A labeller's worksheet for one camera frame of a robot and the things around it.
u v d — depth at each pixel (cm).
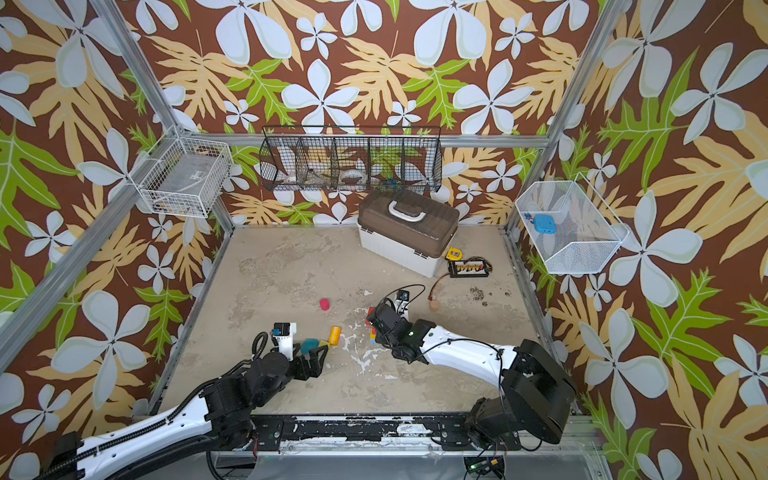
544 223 86
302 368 69
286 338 70
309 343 88
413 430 75
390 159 96
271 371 58
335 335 91
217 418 55
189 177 86
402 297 76
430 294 101
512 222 121
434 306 96
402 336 63
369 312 96
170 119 87
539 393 42
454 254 110
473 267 107
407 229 94
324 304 97
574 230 82
